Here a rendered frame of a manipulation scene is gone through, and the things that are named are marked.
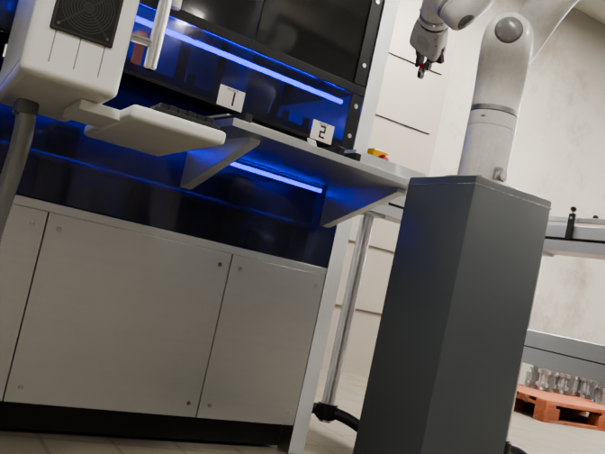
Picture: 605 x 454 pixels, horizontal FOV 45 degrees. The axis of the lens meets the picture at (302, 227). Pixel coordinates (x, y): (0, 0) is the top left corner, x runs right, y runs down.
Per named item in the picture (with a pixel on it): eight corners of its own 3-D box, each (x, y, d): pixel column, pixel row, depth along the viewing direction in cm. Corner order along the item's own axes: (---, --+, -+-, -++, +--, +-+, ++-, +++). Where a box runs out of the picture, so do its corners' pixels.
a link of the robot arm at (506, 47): (517, 126, 188) (535, 37, 190) (520, 105, 170) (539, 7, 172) (469, 119, 191) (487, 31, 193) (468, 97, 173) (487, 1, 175)
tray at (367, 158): (284, 163, 224) (287, 152, 224) (350, 185, 238) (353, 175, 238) (354, 161, 195) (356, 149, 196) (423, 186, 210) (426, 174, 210)
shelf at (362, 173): (151, 134, 211) (152, 128, 211) (339, 194, 250) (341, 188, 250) (232, 125, 171) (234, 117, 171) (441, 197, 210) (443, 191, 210)
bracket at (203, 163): (179, 186, 208) (189, 141, 209) (188, 189, 210) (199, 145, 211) (239, 188, 180) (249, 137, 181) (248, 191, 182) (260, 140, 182)
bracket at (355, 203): (319, 225, 236) (327, 186, 237) (326, 227, 238) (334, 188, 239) (389, 231, 208) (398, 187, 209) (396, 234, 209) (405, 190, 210)
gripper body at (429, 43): (410, 15, 199) (404, 45, 208) (438, 36, 195) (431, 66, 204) (429, 3, 201) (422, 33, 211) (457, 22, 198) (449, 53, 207)
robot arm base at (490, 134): (535, 197, 179) (549, 123, 180) (477, 177, 170) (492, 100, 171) (480, 197, 195) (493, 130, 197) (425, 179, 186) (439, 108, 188)
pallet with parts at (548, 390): (570, 410, 596) (578, 370, 598) (663, 440, 524) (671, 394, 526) (463, 394, 540) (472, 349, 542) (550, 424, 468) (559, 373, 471)
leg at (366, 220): (307, 416, 264) (351, 209, 270) (327, 418, 269) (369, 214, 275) (321, 423, 257) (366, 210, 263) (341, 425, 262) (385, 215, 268)
